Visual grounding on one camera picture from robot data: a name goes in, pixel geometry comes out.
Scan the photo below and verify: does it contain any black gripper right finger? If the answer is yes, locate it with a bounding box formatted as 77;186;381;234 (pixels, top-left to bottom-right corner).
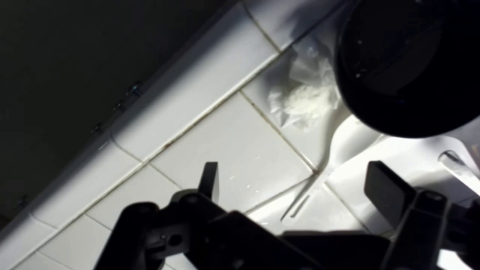
363;159;450;270

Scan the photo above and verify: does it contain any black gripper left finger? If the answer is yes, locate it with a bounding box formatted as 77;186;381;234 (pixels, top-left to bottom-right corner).
197;161;221;200

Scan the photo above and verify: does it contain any white plate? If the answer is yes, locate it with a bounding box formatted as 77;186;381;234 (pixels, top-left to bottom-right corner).
324;116;480;237

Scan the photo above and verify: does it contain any small black pot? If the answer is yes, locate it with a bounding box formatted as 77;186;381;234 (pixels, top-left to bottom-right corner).
333;0;480;140

